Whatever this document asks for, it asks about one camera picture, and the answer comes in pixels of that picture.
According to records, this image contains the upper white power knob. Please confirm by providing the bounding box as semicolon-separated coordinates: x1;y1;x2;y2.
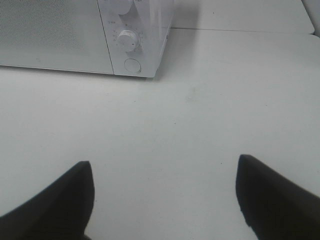
115;0;133;15

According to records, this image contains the white timer knob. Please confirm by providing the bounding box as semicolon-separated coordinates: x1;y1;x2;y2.
117;29;140;52

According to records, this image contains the white microwave oven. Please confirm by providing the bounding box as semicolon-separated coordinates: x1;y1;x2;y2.
0;0;176;79

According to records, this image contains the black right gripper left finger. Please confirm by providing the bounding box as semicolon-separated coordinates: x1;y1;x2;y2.
0;161;95;240

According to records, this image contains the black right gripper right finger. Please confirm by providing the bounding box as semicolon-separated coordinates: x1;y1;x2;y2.
236;154;320;240

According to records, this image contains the round white door button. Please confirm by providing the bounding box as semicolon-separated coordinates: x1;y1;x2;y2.
124;58;142;73

